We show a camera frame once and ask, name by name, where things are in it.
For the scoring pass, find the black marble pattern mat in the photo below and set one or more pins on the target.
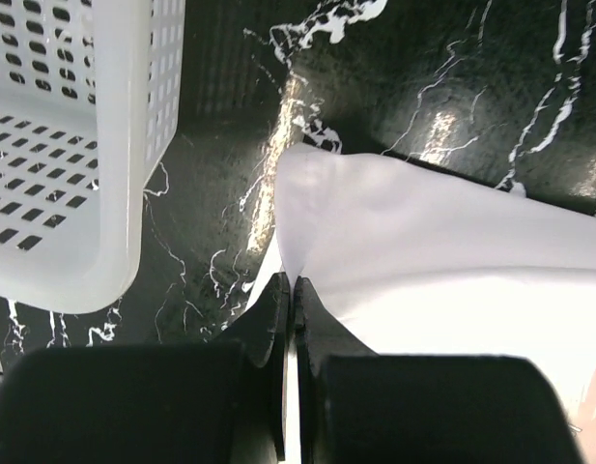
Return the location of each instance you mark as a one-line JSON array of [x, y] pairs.
[[502, 93]]

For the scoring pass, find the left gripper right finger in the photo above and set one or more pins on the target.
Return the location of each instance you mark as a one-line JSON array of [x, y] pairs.
[[356, 406]]

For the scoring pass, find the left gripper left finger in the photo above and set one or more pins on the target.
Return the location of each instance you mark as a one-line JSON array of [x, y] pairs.
[[217, 402]]

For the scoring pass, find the white plastic basket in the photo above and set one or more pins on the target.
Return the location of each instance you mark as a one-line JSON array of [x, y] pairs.
[[89, 103]]

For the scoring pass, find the white printed t shirt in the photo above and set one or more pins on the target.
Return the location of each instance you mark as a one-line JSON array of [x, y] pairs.
[[413, 261]]

